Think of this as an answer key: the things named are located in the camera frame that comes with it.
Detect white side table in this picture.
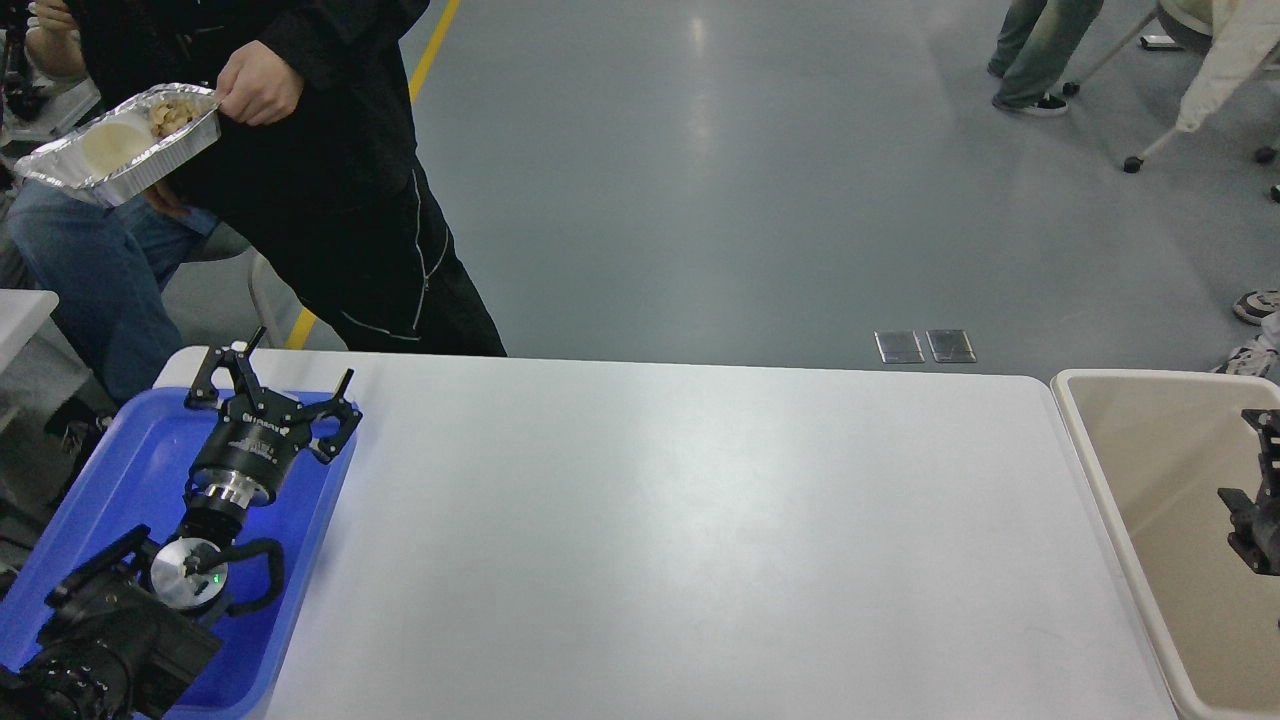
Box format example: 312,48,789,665
0,288,59,372

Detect white sneakers at right edge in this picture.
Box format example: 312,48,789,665
1210,290,1279,378

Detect metal floor socket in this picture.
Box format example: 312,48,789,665
874,331,925,365
925,329,978,364

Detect paper cup in foil tray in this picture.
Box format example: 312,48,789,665
79,122,154,177

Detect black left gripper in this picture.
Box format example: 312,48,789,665
182,325,364,509

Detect standing person in black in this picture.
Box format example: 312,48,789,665
69,1,506,357

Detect white wheeled chair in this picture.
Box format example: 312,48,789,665
1062,0,1280,205

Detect left metal floor socket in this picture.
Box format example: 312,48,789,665
874,331,925,365

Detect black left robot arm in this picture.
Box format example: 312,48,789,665
3,347,362,719

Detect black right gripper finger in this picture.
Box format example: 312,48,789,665
1240,409,1279,501
1217,488,1279,577

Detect white jacket on chair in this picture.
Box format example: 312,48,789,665
1158,1,1279,133

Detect beige plastic bin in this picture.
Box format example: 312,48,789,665
1051,369,1279,719

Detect right metal floor socket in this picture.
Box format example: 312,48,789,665
925,329,978,364

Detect person in grey-green trousers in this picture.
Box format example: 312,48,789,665
987,1,1103,118

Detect grey chair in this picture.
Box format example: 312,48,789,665
163,225,300,348

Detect seated person in jeans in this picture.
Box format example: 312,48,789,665
6,1,218,406

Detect aluminium foil food tray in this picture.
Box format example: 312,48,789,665
14,83,220,208

